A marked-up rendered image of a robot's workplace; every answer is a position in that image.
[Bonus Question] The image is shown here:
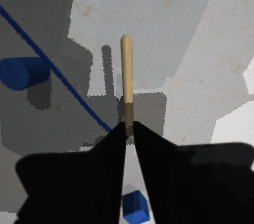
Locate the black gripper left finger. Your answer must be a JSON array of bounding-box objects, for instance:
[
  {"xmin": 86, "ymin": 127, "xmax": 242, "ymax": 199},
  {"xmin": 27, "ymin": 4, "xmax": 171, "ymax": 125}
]
[{"xmin": 15, "ymin": 122, "xmax": 126, "ymax": 224}]

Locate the dark blue string with wooden stick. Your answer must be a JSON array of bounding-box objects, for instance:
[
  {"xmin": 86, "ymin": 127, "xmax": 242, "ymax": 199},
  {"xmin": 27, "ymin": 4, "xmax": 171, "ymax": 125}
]
[{"xmin": 0, "ymin": 5, "xmax": 133, "ymax": 140}]

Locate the dark blue cylinder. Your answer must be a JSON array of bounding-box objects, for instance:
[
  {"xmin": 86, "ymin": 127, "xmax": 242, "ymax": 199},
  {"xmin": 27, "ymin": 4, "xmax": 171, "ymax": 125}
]
[{"xmin": 0, "ymin": 57, "xmax": 51, "ymax": 90}]

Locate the blue cube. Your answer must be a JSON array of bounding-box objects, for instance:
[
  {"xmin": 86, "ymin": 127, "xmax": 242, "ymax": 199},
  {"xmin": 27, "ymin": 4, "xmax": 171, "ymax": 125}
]
[{"xmin": 122, "ymin": 190, "xmax": 151, "ymax": 224}]

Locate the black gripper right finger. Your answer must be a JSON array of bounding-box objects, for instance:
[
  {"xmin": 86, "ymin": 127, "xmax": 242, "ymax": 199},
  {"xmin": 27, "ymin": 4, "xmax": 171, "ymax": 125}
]
[{"xmin": 133, "ymin": 121, "xmax": 254, "ymax": 224}]

